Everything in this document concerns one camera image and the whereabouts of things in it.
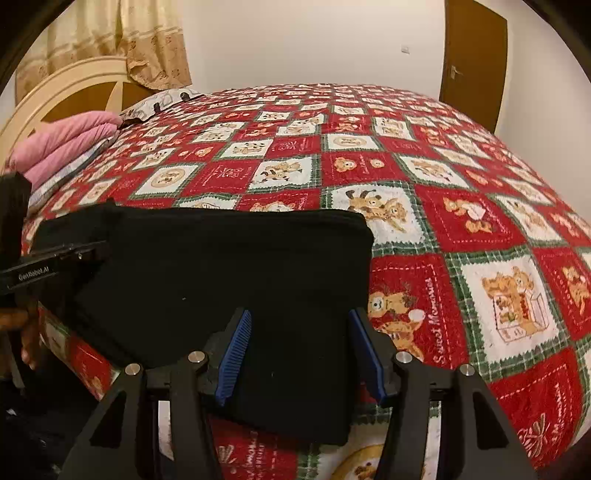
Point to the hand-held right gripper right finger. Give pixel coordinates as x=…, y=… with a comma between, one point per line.
x=367, y=355

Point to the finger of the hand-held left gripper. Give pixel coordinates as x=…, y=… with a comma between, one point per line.
x=85, y=253

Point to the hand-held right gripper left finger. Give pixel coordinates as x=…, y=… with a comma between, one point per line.
x=235, y=355

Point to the black pants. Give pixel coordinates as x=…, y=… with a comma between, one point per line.
x=207, y=277

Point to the person's left hand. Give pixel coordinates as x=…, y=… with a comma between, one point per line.
x=16, y=319

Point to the pink folded quilt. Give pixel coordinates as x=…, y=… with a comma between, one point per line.
x=64, y=138

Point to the red printed bear blanket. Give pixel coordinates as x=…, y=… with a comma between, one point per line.
x=438, y=207

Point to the cream and brown headboard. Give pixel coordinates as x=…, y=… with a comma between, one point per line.
x=69, y=87

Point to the white patterned pillow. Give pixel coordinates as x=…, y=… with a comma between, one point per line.
x=159, y=104

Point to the beige patterned curtain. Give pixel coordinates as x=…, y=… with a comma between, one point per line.
x=147, y=41

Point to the brown wooden door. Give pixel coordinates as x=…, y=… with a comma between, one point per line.
x=475, y=60

